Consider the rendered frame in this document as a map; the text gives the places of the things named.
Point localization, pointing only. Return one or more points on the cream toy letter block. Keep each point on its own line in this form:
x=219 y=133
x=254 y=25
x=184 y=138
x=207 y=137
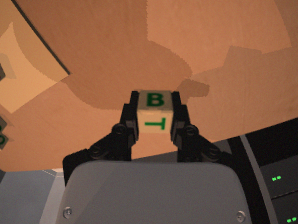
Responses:
x=155 y=111
x=3 y=124
x=3 y=141
x=2 y=74

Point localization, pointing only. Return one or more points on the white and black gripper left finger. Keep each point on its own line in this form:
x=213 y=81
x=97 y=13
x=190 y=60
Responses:
x=116 y=146

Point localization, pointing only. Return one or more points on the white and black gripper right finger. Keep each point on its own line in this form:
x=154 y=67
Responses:
x=196 y=148

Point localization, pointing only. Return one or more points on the light tan flat mat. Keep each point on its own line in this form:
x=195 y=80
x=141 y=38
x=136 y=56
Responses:
x=28 y=62

